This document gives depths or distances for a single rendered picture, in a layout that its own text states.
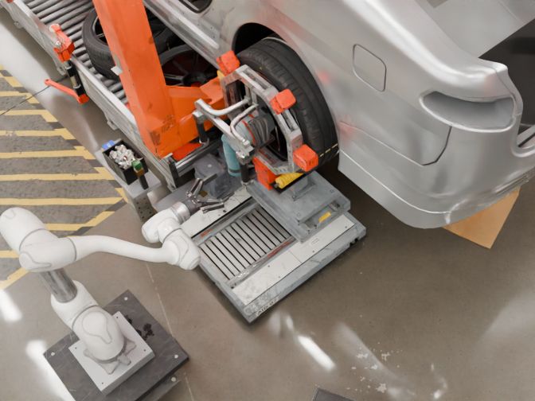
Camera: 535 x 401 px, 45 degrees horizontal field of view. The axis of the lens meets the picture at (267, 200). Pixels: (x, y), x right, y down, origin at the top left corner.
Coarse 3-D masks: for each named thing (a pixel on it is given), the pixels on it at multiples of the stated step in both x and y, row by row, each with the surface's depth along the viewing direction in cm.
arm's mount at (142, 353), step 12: (120, 324) 305; (132, 336) 301; (72, 348) 298; (84, 348) 298; (144, 348) 296; (84, 360) 294; (132, 360) 293; (144, 360) 296; (96, 372) 290; (120, 372) 290; (132, 372) 295; (96, 384) 287; (108, 384) 287
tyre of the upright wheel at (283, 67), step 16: (256, 48) 295; (272, 48) 291; (288, 48) 289; (256, 64) 290; (272, 64) 283; (288, 64) 283; (304, 64) 285; (272, 80) 286; (288, 80) 280; (304, 80) 282; (304, 96) 281; (320, 96) 283; (304, 112) 281; (320, 112) 284; (304, 128) 287; (320, 128) 287; (320, 144) 291; (336, 144) 299; (320, 160) 301
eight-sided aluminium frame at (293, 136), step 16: (224, 80) 309; (240, 80) 293; (256, 80) 290; (224, 96) 320; (272, 96) 281; (240, 112) 329; (272, 112) 284; (288, 112) 284; (288, 128) 284; (288, 144) 290; (272, 160) 327; (288, 160) 300
